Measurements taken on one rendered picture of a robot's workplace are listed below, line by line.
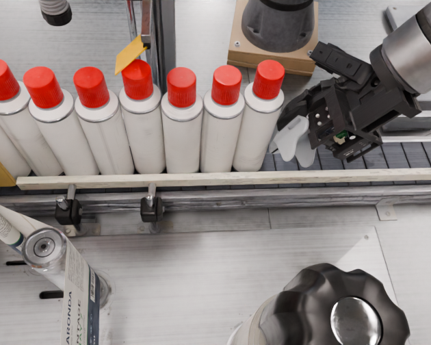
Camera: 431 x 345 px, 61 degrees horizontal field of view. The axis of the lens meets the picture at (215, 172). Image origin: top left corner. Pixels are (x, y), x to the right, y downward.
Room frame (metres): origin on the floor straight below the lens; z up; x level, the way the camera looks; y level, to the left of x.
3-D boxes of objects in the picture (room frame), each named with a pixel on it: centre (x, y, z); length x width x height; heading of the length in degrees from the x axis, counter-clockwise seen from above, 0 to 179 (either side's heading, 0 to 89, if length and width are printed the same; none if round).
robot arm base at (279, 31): (0.67, -0.08, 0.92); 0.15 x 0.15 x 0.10
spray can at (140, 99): (0.29, 0.10, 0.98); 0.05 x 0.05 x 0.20
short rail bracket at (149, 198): (0.21, 0.08, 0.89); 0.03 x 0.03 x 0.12; 11
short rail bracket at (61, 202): (0.20, 0.20, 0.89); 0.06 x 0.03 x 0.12; 11
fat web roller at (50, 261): (0.09, 0.14, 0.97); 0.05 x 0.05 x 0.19
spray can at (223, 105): (0.31, 0.00, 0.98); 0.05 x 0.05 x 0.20
